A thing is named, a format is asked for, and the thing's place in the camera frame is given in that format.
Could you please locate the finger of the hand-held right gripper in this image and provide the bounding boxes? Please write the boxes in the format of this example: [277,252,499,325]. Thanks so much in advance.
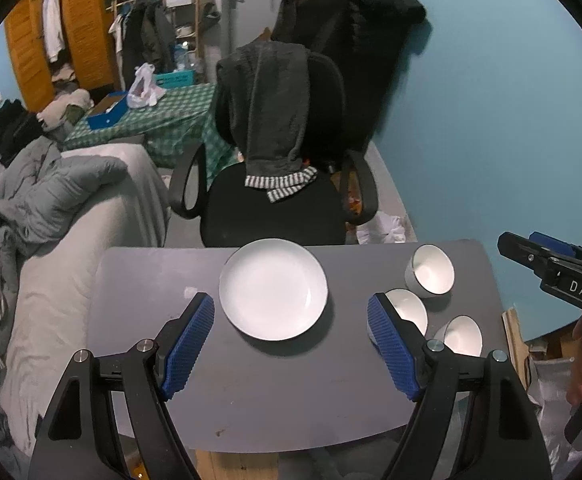
[528,231,582,273]
[497,232,557,286]

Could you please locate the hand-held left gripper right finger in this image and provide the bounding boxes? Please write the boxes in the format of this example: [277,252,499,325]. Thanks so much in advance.
[366,292,554,480]

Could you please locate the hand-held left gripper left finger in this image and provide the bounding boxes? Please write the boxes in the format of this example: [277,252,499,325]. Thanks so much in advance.
[28,291,216,480]

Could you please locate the white bowl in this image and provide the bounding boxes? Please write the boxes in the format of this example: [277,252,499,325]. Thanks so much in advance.
[384,288,429,338]
[404,244,456,300]
[433,315,483,358]

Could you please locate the white plate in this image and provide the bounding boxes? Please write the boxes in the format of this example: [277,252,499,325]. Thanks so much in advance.
[218,238,329,343]

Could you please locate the brown cardboard box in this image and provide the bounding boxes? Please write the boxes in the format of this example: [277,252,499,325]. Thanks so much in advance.
[524,317,582,361]

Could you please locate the tied white plastic bag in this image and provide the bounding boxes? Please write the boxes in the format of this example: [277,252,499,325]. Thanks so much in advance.
[356,212,407,246]

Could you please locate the clear plastic sheet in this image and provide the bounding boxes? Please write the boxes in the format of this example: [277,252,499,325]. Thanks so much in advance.
[524,355,582,480]

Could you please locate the grey bed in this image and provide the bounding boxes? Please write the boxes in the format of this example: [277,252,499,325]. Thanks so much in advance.
[0,142,172,453]

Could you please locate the yellow bag of packets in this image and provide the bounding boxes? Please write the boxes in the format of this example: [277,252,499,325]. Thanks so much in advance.
[341,167,367,226]

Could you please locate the black office chair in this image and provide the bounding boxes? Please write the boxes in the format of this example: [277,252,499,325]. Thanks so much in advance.
[168,42,379,248]

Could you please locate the grey white striped cloth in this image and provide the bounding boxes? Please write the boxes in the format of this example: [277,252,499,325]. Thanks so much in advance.
[244,166,318,204]

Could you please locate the grey jacket on bed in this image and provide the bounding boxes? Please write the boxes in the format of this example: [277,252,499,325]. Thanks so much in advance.
[0,137,128,243]

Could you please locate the green checked tablecloth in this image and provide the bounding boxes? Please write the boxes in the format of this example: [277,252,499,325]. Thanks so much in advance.
[63,82,237,168]

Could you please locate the blue cardboard box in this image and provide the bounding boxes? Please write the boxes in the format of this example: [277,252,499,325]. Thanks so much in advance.
[87,91,129,131]

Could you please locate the dark grey towel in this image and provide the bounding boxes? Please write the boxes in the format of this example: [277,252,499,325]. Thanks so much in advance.
[216,41,317,176]

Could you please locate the black hanging coats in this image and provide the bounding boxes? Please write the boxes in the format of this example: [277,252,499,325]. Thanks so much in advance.
[271,0,427,153]

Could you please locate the grey clothes pile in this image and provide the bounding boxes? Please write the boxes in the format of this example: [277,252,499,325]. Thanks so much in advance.
[36,87,95,133]

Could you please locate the blue plastic crate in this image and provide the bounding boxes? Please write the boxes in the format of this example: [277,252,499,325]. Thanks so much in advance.
[153,71,197,88]

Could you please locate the black clothes pile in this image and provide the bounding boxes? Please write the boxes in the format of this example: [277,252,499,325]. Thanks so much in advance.
[0,99,44,166]

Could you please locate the dark clothes on rack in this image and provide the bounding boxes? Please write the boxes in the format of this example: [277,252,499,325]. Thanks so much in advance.
[110,2,177,88]

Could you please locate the wooden wardrobe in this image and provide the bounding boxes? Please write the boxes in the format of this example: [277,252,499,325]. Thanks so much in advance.
[3,0,122,113]

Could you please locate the white hanging shirt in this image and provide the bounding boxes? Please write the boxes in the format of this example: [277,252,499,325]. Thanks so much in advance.
[42,0,66,63]

